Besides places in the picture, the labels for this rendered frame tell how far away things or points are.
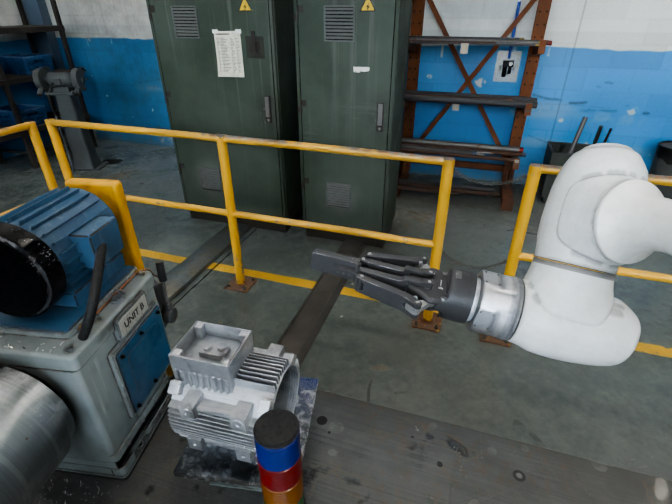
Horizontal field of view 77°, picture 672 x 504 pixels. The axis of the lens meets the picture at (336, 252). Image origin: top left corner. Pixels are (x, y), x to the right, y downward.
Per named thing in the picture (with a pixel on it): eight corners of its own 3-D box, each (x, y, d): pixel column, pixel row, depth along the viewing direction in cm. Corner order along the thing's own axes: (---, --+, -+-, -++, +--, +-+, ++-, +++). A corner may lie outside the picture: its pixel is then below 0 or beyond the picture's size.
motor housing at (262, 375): (177, 454, 84) (156, 387, 74) (222, 383, 100) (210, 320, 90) (270, 478, 80) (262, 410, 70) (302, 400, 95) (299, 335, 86)
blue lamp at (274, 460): (251, 469, 55) (247, 447, 53) (263, 430, 60) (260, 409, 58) (295, 475, 55) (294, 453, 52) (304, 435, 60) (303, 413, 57)
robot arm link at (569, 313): (494, 334, 65) (517, 252, 64) (599, 363, 63) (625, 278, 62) (511, 356, 55) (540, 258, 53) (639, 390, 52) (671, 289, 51)
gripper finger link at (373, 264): (434, 275, 60) (435, 270, 62) (359, 255, 62) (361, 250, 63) (427, 297, 63) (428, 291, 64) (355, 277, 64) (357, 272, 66)
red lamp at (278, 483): (254, 489, 58) (251, 469, 55) (266, 450, 63) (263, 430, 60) (297, 495, 57) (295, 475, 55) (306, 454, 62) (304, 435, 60)
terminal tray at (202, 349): (174, 384, 80) (166, 355, 76) (203, 346, 89) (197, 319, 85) (232, 396, 77) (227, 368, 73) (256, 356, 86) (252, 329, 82)
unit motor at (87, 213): (15, 408, 90) (-83, 234, 69) (106, 313, 119) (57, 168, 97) (128, 422, 87) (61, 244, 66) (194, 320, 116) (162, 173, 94)
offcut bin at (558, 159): (589, 194, 441) (615, 113, 400) (598, 211, 403) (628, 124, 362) (535, 188, 455) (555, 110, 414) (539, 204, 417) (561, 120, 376)
